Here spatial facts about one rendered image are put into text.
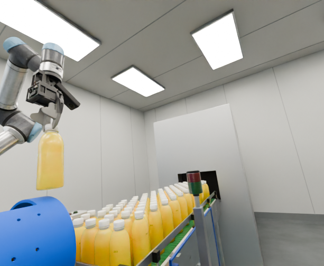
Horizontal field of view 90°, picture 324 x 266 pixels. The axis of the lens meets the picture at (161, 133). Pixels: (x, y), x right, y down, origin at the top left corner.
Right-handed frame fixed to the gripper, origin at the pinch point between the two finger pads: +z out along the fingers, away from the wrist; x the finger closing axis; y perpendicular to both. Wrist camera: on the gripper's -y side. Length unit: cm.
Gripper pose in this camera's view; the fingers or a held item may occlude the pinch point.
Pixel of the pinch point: (51, 127)
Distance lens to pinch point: 68.3
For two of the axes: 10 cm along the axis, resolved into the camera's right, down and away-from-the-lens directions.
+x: 8.8, -2.9, -3.7
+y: -4.4, -2.6, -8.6
